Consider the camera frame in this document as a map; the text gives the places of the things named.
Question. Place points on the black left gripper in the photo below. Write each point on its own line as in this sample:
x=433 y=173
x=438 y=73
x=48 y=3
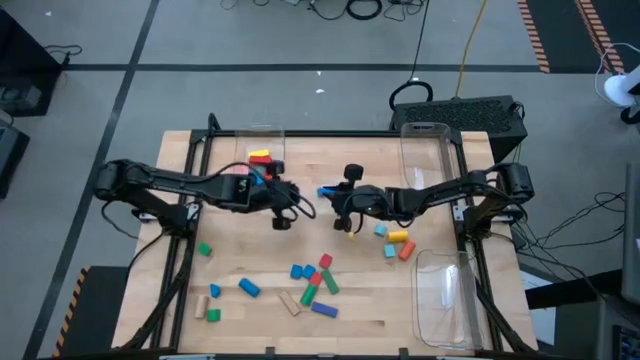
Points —
x=277 y=197

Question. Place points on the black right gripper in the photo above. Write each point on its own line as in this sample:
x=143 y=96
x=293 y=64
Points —
x=370 y=202

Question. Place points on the blue rectangular bar block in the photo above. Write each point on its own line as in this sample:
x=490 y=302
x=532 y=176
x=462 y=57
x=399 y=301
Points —
x=324 y=191
x=257 y=180

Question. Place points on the red rectangular bar block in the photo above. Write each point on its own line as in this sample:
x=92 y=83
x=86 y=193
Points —
x=269 y=174
x=260 y=160

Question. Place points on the light cyan small block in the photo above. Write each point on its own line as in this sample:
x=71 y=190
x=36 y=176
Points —
x=381 y=229
x=389 y=250

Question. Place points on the yellow rectangular bar block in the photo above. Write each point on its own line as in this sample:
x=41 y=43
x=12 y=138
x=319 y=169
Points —
x=259 y=153

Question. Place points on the pink rectangular bar block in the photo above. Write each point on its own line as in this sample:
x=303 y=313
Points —
x=242 y=170

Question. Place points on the green rectangular bar block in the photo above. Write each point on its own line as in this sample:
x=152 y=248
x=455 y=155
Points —
x=330 y=282

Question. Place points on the natural wood bar block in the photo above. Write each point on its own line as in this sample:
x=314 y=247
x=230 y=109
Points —
x=290 y=303

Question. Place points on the green cube block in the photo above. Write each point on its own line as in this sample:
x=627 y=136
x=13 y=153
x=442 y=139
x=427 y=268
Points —
x=213 y=315
x=204 y=249

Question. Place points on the navy rectangular bar block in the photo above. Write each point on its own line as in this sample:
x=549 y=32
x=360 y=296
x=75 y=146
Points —
x=324 y=310

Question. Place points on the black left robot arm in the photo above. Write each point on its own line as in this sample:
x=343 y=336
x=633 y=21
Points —
x=165 y=180

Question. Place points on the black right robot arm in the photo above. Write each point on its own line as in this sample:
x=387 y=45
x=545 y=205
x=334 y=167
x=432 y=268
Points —
x=450 y=192

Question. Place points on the red cube block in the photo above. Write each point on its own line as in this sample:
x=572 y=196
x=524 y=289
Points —
x=326 y=261

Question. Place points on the yellow cylinder block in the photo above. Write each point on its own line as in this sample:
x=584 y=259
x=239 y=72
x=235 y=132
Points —
x=397 y=236

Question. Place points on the clear plastic bin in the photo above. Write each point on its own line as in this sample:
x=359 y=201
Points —
x=445 y=300
x=245 y=140
x=425 y=150

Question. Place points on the red small block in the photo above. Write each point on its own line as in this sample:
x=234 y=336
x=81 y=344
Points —
x=316 y=278

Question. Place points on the orange cylinder block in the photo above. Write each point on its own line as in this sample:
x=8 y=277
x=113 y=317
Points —
x=407 y=250

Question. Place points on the green cylinder block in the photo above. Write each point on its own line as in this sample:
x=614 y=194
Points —
x=308 y=293

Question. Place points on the blue small wedge block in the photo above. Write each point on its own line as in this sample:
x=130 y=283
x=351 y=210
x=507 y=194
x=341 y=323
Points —
x=215 y=290

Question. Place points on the black computer case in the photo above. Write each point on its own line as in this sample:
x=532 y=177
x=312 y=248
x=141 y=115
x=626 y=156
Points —
x=460 y=115

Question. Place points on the natural wood cylinder block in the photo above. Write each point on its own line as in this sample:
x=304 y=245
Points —
x=202 y=306

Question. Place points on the black mat orange-striped edge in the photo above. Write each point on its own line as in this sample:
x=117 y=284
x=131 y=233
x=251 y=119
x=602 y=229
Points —
x=100 y=310
x=565 y=30

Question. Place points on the dark grey equipment case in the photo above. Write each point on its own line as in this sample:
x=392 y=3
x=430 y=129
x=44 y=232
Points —
x=10 y=155

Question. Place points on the white round device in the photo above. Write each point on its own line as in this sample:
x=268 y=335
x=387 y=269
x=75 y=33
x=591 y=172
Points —
x=617 y=90

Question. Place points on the black equipment platform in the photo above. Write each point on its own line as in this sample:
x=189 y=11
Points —
x=25 y=60

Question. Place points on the dark workstation desk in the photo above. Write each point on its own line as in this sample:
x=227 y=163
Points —
x=620 y=330

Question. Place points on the black aluminium table frame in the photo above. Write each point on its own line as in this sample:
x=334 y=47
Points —
x=325 y=134

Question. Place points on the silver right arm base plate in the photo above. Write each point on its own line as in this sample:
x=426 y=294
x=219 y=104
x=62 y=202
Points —
x=459 y=212

